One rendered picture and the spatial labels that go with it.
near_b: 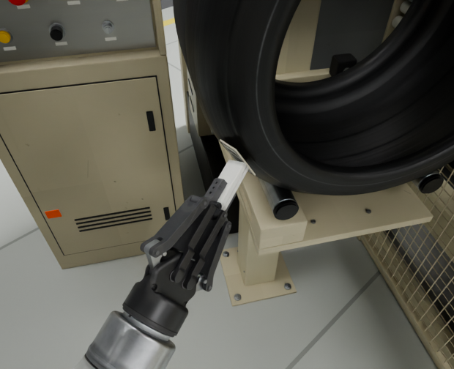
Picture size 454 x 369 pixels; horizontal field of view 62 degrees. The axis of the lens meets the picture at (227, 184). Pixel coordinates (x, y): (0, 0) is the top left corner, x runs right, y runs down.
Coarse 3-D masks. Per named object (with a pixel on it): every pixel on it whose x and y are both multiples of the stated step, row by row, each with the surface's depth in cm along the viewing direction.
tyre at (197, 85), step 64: (192, 0) 42; (256, 0) 37; (448, 0) 70; (192, 64) 46; (256, 64) 41; (384, 64) 78; (448, 64) 71; (256, 128) 48; (320, 128) 79; (384, 128) 75; (448, 128) 68; (320, 192) 60
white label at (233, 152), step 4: (220, 140) 52; (224, 144) 51; (228, 144) 50; (228, 148) 51; (232, 148) 50; (232, 152) 52; (236, 152) 50; (232, 156) 54; (236, 156) 52; (240, 156) 50; (236, 160) 55; (240, 160) 52; (244, 160) 51; (252, 172) 53
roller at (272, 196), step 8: (264, 184) 67; (272, 184) 66; (264, 192) 67; (272, 192) 65; (280, 192) 64; (288, 192) 64; (272, 200) 64; (280, 200) 63; (288, 200) 63; (272, 208) 64; (280, 208) 62; (288, 208) 63; (296, 208) 63; (280, 216) 64; (288, 216) 64
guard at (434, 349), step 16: (432, 208) 97; (448, 208) 92; (368, 240) 131; (384, 240) 121; (384, 256) 123; (384, 272) 123; (416, 272) 108; (400, 288) 118; (416, 288) 109; (448, 288) 96; (432, 304) 103; (448, 304) 97; (416, 320) 111; (432, 336) 106; (432, 352) 105; (448, 368) 101
